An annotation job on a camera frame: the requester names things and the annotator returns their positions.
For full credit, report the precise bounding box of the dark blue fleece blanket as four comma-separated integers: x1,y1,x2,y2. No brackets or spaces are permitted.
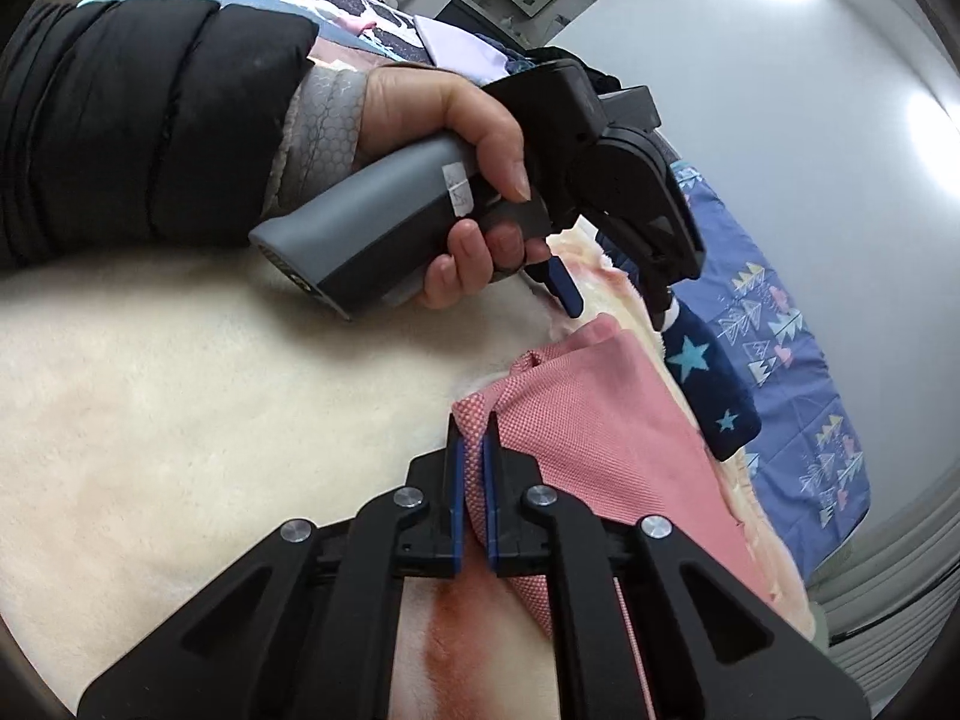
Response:
476,30,530,65

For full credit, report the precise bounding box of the grey pleated curtain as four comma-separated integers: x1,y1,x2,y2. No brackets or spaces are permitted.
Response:
810,510,946,646

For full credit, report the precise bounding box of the person's left hand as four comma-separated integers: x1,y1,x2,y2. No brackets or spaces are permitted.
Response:
352,64,552,312

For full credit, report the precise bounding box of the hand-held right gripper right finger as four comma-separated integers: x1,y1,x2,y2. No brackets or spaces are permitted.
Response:
482,411,871,720

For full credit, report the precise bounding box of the cream plush blanket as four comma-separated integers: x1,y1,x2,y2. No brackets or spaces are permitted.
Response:
0,229,818,720

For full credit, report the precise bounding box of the lavender cloth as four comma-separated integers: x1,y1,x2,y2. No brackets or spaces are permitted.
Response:
412,15,511,83

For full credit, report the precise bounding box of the navy star fleece garment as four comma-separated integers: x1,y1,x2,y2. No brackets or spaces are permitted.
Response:
660,300,760,464

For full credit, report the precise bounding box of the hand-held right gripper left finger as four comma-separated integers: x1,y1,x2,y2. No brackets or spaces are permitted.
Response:
75,412,470,720

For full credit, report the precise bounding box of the blue tree print pillow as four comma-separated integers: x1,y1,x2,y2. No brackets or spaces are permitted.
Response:
667,161,871,578

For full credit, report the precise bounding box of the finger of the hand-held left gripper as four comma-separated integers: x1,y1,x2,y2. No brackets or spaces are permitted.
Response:
525,255,584,320
645,281,681,332

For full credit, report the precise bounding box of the pink bear print sweater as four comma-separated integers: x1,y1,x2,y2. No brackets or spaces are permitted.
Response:
450,313,781,720

